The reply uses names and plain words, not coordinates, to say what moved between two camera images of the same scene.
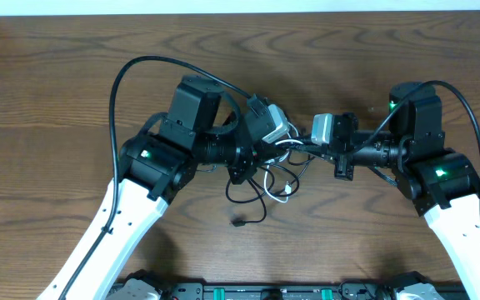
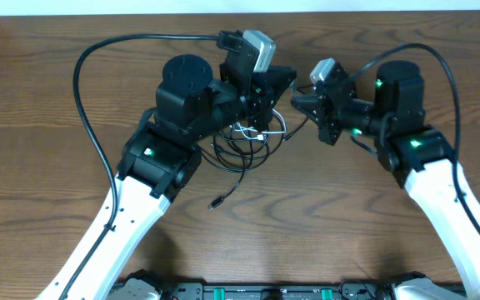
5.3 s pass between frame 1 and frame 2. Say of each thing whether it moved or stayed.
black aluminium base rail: stayed
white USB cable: moved
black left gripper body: moved
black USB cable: moved
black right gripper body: moved
